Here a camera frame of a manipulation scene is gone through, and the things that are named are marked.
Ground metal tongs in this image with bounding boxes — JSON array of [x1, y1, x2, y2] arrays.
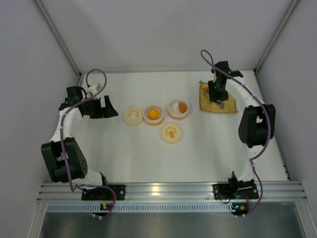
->
[[203, 90, 224, 110]]

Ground round orange food piece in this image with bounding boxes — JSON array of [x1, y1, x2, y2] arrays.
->
[[148, 108, 160, 120]]

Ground cream lid orange handle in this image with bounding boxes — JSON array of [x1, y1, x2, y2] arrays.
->
[[160, 123, 183, 145]]

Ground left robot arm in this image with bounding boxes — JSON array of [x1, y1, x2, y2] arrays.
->
[[41, 84, 118, 193]]

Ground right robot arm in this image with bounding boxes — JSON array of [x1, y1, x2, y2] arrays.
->
[[208, 61, 276, 179]]

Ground orange lunch bowl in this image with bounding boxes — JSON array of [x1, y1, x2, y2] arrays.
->
[[143, 104, 165, 126]]

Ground pink lunch bowl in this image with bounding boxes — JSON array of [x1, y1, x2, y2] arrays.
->
[[167, 99, 189, 120]]

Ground bamboo mat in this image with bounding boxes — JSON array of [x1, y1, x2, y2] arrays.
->
[[199, 81, 238, 114]]

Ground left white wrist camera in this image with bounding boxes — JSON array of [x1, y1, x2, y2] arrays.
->
[[87, 83, 102, 96]]

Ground cream lid pink handle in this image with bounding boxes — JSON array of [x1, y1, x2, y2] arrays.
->
[[123, 107, 143, 126]]

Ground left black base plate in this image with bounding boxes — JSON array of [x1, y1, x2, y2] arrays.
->
[[106, 184, 126, 201]]

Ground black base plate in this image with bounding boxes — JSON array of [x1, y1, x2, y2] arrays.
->
[[212, 183, 232, 200], [106, 184, 126, 201]]

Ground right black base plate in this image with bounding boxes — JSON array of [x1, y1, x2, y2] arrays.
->
[[212, 183, 232, 200]]

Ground aluminium mounting rail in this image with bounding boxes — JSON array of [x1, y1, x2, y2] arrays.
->
[[37, 181, 307, 215]]

